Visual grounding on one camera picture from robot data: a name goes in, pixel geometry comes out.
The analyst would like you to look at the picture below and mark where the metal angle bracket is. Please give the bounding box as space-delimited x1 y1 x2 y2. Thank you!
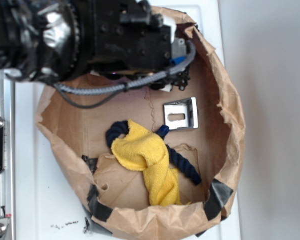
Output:
163 97 198 131

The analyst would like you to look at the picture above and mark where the brown paper bag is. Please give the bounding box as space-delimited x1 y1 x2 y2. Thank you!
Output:
36 7 245 240

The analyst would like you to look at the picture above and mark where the dark blue rope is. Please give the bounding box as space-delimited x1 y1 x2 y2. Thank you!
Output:
105 120 202 186

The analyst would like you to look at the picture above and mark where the yellow cloth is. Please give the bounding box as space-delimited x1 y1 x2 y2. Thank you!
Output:
106 119 182 207

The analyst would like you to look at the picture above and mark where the aluminium frame rail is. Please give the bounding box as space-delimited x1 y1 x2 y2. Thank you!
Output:
0 70 16 240

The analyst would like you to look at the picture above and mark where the grey braided cable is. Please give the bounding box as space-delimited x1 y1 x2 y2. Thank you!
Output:
53 40 196 95

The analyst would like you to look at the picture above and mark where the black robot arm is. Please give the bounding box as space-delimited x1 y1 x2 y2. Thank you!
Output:
0 0 195 96

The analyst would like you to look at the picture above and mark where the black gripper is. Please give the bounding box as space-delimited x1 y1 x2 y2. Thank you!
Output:
92 0 191 91

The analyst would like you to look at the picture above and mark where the white tray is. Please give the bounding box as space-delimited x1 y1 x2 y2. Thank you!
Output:
14 0 241 240

